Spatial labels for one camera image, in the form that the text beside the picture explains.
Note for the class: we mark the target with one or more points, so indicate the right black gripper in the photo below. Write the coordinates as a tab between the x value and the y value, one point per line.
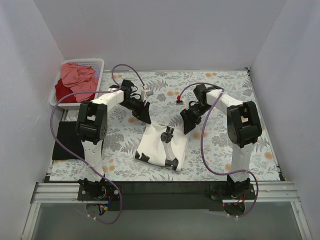
189	117

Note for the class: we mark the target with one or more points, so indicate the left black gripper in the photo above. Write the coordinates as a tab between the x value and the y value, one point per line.
141	110

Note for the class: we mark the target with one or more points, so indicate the white t shirt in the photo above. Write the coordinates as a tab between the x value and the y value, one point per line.
163	146

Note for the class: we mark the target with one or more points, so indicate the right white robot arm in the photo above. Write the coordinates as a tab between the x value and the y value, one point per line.
243	124

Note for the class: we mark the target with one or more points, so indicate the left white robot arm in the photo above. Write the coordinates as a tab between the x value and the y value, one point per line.
92	122

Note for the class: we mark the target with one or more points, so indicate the floral patterned table mat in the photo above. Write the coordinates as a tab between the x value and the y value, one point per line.
208	156

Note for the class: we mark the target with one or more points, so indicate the white plastic laundry basket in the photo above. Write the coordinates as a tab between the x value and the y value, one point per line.
98	65

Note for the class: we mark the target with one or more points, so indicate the pink t shirt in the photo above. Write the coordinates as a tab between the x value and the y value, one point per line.
79	78

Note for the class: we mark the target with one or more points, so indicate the folded black t shirt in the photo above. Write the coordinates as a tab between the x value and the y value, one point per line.
67	135

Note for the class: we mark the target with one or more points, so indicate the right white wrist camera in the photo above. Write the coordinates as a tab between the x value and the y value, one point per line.
183	101

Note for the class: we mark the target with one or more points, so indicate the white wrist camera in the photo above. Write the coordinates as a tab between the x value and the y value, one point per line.
183	101
145	93

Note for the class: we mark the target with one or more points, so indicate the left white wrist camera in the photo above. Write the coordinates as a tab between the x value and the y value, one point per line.
145	93

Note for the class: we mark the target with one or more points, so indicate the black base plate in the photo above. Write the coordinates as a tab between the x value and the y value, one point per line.
163	195

